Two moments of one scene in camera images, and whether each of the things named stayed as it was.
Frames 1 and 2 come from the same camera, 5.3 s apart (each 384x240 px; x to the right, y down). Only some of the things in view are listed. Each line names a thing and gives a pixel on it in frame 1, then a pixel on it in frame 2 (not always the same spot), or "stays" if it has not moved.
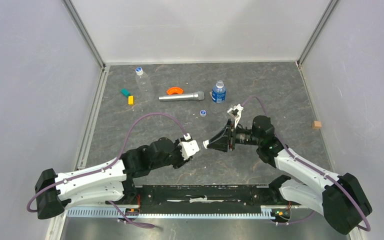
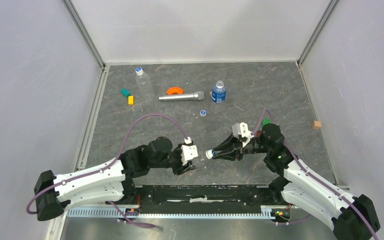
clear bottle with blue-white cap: [143, 80] stays
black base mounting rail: [238, 198] stays
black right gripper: [222, 145] to [234, 143]
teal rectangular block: [125, 92] stays
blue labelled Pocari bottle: [219, 92] stays
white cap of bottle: [205, 143] to [209, 154]
